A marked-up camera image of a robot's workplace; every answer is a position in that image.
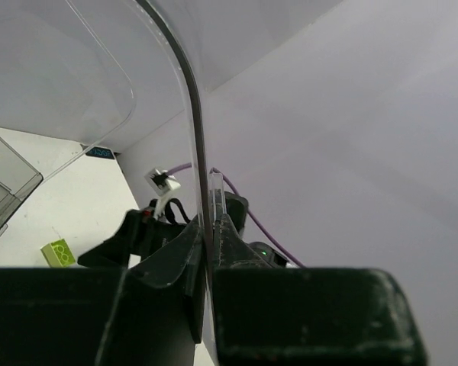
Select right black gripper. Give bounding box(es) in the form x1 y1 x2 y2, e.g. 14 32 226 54
78 192 289 269

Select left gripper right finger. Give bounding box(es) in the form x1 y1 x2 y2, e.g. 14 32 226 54
211 213 431 366

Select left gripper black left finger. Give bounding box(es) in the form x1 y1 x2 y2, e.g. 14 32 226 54
0 223 205 365

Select yellow lego brick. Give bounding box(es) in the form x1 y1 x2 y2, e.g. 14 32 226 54
40 239 76 268

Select clear acrylic cover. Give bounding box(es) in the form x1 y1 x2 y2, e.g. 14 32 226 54
0 0 226 366

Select right blue label sticker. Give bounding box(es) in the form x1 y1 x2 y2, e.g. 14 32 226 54
85 146 118 159

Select grey stacked drawer trays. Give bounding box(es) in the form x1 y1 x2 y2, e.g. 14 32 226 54
0 137 44 236

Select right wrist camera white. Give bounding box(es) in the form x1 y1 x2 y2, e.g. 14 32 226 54
145 168 181 218

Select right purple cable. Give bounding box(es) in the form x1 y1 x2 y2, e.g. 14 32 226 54
163 162 306 268

